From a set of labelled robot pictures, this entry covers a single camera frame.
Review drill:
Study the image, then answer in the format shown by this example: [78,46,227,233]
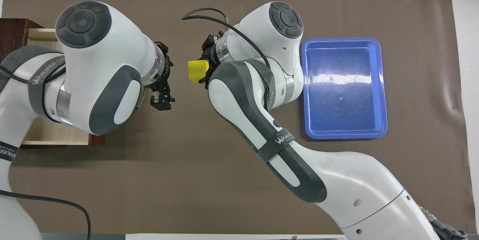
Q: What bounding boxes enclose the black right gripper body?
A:
[207,35,226,80]

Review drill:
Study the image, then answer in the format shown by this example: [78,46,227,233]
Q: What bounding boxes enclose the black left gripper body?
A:
[147,41,174,91]

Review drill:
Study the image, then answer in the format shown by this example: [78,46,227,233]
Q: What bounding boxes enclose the yellow block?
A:
[187,60,209,83]

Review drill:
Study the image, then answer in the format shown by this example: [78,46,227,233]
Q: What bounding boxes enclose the wooden drawer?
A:
[21,28,106,148]

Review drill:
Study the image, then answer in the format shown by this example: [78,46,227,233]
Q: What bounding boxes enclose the dark wooden drawer cabinet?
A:
[0,18,38,63]

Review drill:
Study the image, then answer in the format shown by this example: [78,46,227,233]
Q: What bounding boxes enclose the brown table mat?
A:
[0,0,478,235]

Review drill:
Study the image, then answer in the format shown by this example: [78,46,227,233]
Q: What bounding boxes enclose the blue plastic tray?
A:
[301,37,388,140]

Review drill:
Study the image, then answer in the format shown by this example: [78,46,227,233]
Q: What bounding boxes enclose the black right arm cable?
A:
[181,7,468,240]

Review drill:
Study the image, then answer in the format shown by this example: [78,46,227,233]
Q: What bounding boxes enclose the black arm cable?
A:
[0,57,92,240]
[181,7,468,240]

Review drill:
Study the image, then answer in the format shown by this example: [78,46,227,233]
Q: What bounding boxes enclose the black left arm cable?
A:
[0,57,92,240]

